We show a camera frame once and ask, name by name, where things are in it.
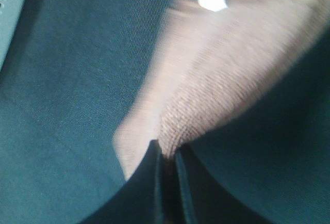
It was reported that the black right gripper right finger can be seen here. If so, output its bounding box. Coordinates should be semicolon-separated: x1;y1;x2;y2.
175;145;271;224

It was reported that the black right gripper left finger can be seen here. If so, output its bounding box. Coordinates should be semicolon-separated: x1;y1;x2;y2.
81;140;164;224

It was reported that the brown towel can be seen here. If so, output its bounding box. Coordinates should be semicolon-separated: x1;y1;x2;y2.
113;0;329;179

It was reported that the black table cloth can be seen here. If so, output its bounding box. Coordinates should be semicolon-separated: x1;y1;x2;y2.
1;0;329;223

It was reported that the grey perforated plastic basket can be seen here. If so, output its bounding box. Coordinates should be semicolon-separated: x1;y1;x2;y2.
0;0;25;65

